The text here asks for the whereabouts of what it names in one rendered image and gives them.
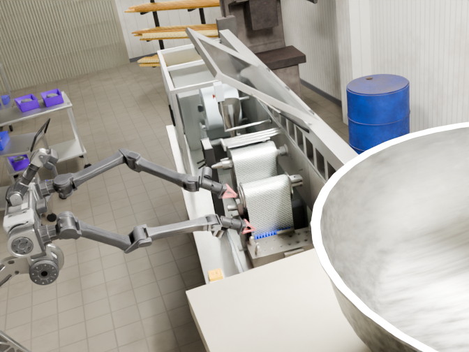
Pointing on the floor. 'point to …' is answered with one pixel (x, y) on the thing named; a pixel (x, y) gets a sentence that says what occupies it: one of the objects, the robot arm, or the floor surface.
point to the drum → (377, 110)
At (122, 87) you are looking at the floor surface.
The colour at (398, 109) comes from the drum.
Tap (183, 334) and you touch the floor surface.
